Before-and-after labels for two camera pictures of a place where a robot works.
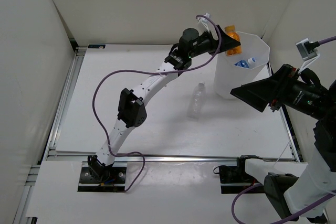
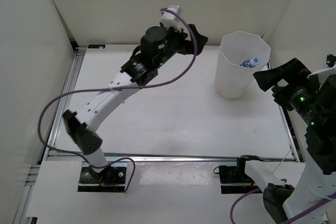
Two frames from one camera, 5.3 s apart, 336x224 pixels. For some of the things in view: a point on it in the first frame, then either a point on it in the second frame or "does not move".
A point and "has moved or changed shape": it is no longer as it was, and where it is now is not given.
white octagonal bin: [232, 71] does not move
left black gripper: [227, 42] → [188, 46]
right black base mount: [234, 179] does not move
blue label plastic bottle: [245, 63] has moved or changed shape
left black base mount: [115, 183] does not move
